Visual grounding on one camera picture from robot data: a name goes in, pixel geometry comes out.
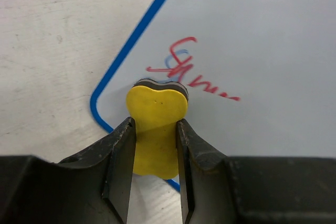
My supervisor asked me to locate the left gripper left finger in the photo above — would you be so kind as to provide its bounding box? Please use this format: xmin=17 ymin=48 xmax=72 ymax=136
xmin=59 ymin=117 xmax=136 ymax=223

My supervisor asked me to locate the blue-framed whiteboard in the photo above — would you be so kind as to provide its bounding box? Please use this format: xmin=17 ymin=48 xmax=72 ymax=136
xmin=90 ymin=0 xmax=336 ymax=193

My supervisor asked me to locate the yellow bone-shaped eraser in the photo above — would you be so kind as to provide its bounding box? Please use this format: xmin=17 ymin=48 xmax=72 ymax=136
xmin=125 ymin=79 xmax=188 ymax=179

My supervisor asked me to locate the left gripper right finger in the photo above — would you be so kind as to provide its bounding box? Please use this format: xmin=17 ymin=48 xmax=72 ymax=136
xmin=176 ymin=119 xmax=236 ymax=223

